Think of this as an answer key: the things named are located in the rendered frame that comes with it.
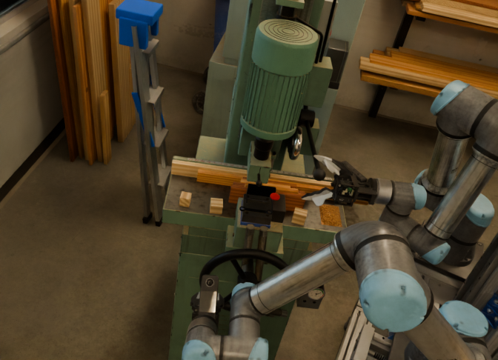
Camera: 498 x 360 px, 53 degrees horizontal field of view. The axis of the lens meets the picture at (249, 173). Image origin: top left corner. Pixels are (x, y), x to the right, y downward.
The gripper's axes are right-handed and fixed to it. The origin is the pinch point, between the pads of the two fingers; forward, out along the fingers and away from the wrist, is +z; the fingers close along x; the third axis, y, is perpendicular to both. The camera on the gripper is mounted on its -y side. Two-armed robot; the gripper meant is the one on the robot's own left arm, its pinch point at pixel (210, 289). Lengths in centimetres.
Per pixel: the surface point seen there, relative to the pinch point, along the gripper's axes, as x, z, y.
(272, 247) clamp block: 17.6, 10.6, -10.4
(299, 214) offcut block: 25.7, 18.3, -19.6
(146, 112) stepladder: -40, 98, -41
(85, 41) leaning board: -80, 133, -73
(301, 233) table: 27.3, 20.3, -12.7
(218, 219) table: 0.2, 18.3, -15.7
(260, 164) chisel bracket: 12.2, 23.0, -33.9
